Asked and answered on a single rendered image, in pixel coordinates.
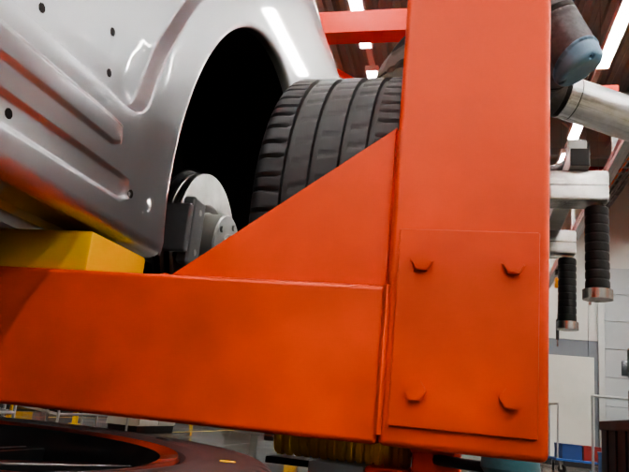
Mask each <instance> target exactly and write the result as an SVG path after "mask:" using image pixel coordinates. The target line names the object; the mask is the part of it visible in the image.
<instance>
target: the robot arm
mask: <svg viewBox="0 0 629 472"><path fill-rule="evenodd" d="M574 1H575V0H550V117H552V118H559V119H562V120H565V121H567V122H570V123H573V124H576V125H581V126H584V127H587V128H589V129H591V130H594V131H597V132H600V133H603V134H606V135H609V136H611V137H614V138H617V139H620V140H625V141H628V142H629V95H626V94H624V93H621V92H618V91H615V90H612V89H609V88H606V87H604V86H601V85H598V84H595V83H593V82H590V81H585V80H583V79H585V78H586V77H587V76H589V75H590V73H591V72H593V71H595V70H596V69H597V68H598V66H599V65H600V63H601V62H602V59H603V52H602V50H601V48H600V46H599V42H598V40H597V38H596V37H595V36H594V35H593V34H592V31H591V30H590V28H589V26H588V25H587V23H586V22H585V21H584V19H583V17H582V16H581V14H580V12H579V11H578V8H577V7H576V5H575V4H574ZM404 44H405V36H404V37H403V38H402V39H401V40H400V42H399V43H398V44H397V45H396V47H395V48H394V49H393V50H392V52H391V53H390V55H389V56H388V58H387V59H386V60H385V62H384V63H383V64H382V65H381V67H380V69H379V71H378V73H377V75H376V78H390V79H391V78H393V77H402V72H403V67H402V68H396V69H395V70H394V71H393V72H390V73H388V72H389V71H390V70H391V69H392V68H394V67H396V66H397V65H398V64H400V63H401V62H402V61H403V57H404Z"/></svg>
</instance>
